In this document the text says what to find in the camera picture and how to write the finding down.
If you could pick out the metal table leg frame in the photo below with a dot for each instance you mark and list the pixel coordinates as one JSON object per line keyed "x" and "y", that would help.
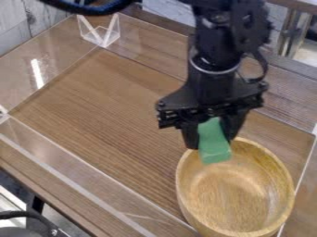
{"x": 294, "y": 32}

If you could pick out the brown wooden bowl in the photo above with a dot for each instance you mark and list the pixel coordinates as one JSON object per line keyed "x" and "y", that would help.
{"x": 238, "y": 198}

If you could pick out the black table clamp mount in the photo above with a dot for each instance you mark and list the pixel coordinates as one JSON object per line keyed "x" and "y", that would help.
{"x": 22, "y": 223}

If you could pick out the green rectangular stick block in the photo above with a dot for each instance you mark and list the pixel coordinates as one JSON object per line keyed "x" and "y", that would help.
{"x": 213, "y": 146}

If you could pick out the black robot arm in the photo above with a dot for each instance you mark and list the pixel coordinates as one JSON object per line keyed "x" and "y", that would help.
{"x": 232, "y": 30}

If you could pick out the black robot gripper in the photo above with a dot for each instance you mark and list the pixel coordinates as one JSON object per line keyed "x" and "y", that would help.
{"x": 212, "y": 94}

